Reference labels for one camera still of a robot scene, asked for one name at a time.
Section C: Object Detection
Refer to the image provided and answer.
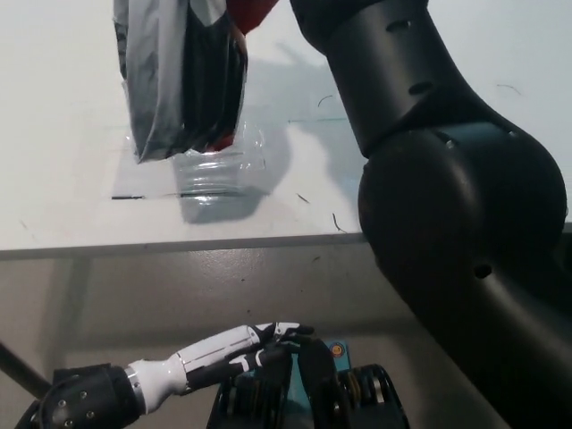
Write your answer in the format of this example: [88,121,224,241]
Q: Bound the black table leg bar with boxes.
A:
[0,341,53,399]

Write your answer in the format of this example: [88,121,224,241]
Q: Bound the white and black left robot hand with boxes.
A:
[124,321,316,415]

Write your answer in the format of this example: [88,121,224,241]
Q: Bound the black plastic bag grey inside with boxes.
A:
[111,0,278,165]

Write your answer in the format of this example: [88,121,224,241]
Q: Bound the clear tape patch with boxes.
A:
[111,124,269,202]

